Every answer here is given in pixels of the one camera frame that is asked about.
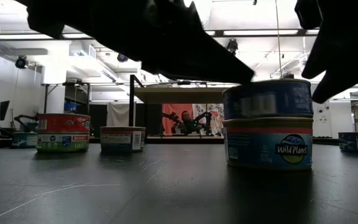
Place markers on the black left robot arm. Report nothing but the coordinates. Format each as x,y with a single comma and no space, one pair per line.
42,15

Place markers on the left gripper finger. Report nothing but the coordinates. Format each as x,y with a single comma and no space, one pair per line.
191,59
172,12

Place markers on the blue storage bin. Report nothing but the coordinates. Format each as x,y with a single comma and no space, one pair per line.
71,107

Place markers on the white hanging cloth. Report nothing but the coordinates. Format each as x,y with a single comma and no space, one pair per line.
118,113

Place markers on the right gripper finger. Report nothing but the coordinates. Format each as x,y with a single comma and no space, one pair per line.
323,56
350,74

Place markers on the gold lid red blue can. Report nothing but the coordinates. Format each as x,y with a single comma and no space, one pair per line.
117,140

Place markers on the black ceiling camera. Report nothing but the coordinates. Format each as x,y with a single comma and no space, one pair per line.
122,58
21,62
232,46

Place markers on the person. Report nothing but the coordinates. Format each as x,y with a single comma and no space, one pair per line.
186,119

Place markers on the orange backdrop cloth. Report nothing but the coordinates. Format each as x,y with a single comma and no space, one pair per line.
174,107

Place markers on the teal label fish can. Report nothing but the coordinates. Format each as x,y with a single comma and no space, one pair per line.
20,141

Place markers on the Wild Planet blue can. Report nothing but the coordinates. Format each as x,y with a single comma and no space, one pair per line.
253,146

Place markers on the red label tuna can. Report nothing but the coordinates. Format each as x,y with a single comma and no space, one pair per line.
61,124

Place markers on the green Bumble Bee tuna can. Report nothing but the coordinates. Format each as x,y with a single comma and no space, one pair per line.
76,146

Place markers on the background black robot arm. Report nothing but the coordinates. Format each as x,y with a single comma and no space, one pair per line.
28,126
170,118
205,119

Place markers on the dark blue barcode can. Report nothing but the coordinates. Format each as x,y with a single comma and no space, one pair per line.
291,99

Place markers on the dark blue fish can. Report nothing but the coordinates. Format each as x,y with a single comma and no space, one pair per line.
353,143

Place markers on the black monitor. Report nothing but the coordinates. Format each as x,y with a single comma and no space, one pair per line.
1,110

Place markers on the black overhead frame beam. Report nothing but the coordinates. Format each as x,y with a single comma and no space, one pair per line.
219,32

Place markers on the colourful floral poster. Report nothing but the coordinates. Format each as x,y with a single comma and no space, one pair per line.
217,107

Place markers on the wooden shelf with black frame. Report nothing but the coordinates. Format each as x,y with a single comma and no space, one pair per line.
179,95

